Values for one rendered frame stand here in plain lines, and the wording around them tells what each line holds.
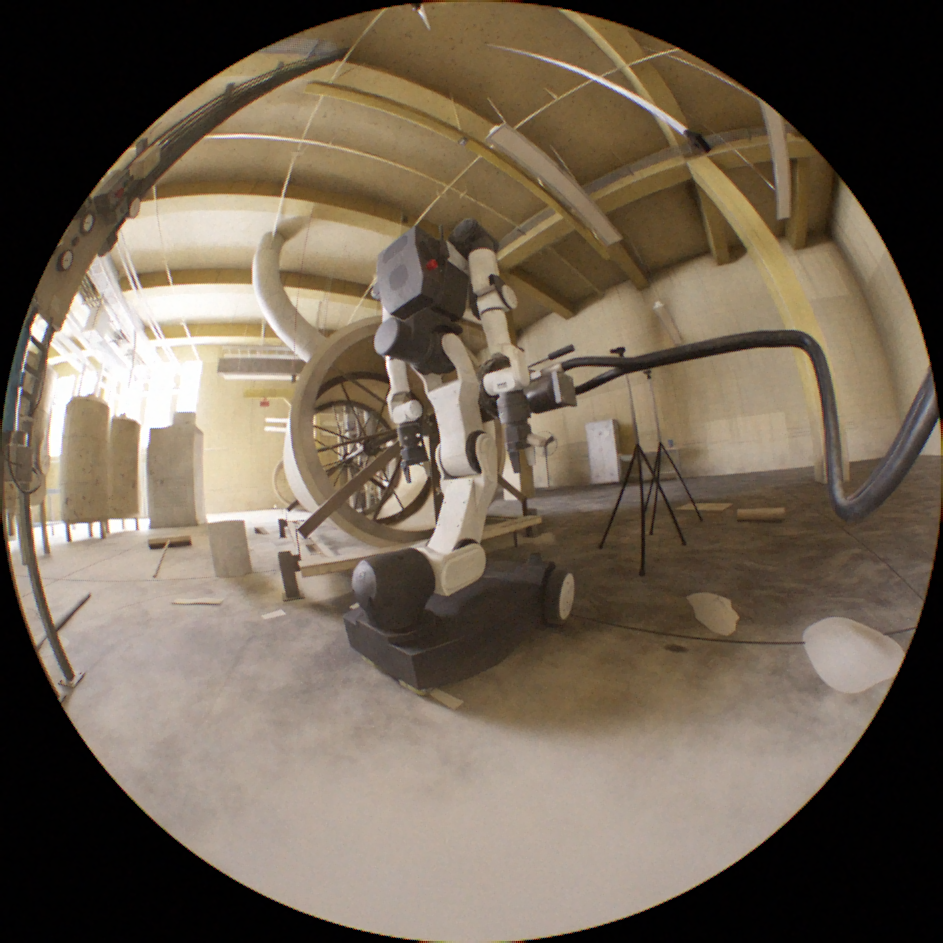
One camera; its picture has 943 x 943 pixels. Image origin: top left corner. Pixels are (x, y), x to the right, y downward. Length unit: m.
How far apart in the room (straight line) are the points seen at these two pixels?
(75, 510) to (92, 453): 0.94
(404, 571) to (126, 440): 6.82
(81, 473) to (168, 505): 2.38
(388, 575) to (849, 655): 1.19
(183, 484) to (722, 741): 7.28
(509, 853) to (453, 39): 6.81
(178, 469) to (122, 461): 1.41
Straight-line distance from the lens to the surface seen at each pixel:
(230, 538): 2.10
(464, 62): 6.32
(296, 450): 1.64
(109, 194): 1.42
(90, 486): 5.94
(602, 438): 8.73
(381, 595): 0.65
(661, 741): 0.67
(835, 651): 0.98
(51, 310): 1.32
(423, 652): 0.64
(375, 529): 1.72
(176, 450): 7.13
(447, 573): 0.72
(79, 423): 6.07
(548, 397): 1.06
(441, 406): 0.92
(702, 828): 0.59
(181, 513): 7.02
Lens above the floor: 0.52
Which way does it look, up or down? 2 degrees up
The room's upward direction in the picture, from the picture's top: 5 degrees counter-clockwise
